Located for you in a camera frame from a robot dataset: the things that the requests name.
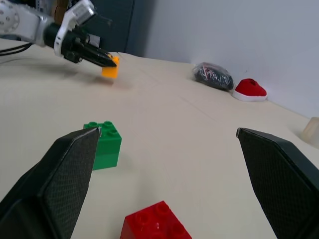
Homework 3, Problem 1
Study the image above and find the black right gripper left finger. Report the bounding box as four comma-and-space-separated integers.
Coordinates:
0, 127, 101, 239

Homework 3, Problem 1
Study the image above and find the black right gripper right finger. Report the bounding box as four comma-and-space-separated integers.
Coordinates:
235, 127, 319, 239

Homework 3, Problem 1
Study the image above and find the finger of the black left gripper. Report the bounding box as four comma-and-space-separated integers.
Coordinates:
81, 51, 118, 68
87, 46, 114, 60

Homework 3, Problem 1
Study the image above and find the orange toy brick cube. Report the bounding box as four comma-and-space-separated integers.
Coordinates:
101, 56, 120, 79

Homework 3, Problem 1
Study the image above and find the brown cardboard box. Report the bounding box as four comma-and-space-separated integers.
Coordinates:
50, 0, 68, 26

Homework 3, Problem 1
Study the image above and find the dark grey partition panel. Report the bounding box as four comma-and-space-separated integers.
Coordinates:
89, 0, 159, 58

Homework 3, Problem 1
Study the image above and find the green toy brick cube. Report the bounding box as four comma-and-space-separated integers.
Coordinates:
83, 120, 123, 171

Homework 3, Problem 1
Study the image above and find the red and white hat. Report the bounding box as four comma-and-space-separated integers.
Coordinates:
232, 78, 268, 103

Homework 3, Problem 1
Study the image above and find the red toy brick cube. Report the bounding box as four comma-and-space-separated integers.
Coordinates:
119, 200, 193, 239

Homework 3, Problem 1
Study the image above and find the clear bag of black items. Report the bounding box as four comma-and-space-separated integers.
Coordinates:
191, 62, 235, 92

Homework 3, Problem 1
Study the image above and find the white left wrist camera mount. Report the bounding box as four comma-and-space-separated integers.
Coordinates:
53, 0, 97, 58

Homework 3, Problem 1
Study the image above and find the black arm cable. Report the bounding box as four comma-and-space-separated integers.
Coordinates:
0, 42, 33, 57

